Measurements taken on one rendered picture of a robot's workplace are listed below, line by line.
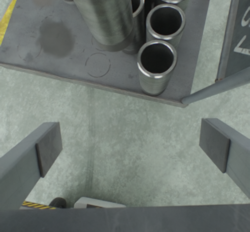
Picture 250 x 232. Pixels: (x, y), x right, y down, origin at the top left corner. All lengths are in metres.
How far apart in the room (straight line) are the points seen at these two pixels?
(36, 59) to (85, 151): 0.57
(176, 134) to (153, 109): 0.19
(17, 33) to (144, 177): 1.04
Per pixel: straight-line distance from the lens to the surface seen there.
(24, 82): 1.37
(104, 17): 0.43
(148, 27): 0.63
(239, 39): 0.58
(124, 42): 0.54
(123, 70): 0.87
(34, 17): 1.17
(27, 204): 0.97
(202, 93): 0.64
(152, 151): 1.07
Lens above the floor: 1.07
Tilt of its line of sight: 79 degrees down
